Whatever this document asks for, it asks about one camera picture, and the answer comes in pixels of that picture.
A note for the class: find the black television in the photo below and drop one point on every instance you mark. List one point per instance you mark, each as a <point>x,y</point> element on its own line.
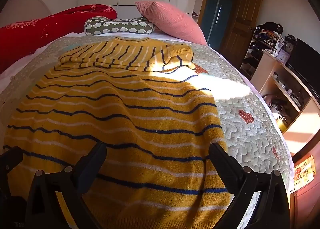
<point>305,61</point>

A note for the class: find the pale rounded headboard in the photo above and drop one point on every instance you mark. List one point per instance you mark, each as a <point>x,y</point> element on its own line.
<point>22,9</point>

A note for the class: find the red star print pillow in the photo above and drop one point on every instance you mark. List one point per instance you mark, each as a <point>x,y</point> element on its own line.
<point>25,34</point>

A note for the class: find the ornate dark table clock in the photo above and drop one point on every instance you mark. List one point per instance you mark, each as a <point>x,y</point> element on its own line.
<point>289,46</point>

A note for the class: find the teal glass doorway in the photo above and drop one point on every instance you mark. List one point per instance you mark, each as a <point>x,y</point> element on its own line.
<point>217,6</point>

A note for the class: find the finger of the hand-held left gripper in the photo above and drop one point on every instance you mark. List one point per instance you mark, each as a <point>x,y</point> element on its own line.
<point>11,160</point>

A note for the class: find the cluttered storage rack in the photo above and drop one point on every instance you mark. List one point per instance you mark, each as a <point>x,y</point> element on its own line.
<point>260,41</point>

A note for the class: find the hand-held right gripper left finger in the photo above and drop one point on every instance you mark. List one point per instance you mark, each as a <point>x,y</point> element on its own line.
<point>93,159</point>

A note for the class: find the wooden door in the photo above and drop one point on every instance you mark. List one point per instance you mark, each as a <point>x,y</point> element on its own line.
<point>240,19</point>

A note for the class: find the pink ribbed pillow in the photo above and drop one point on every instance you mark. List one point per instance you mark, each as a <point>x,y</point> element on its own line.
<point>172,21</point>

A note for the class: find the small purple clock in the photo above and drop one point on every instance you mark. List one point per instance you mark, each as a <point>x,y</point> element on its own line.
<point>283,57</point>

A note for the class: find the yellow striped knit sweater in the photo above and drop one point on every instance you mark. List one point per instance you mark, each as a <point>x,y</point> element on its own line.
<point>125,119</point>

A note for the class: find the green hedgehog-print bolster pillow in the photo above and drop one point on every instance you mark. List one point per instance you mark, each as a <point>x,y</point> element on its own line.
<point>120,26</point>

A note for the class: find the beige shelf cabinet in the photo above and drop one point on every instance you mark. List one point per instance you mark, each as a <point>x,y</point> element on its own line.
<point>270,69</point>

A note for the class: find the quilted heart-pattern bed blanket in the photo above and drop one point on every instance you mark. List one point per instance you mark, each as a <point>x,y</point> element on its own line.
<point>250,131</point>

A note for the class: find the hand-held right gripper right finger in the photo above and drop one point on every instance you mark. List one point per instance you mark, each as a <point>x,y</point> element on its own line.
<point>222,161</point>

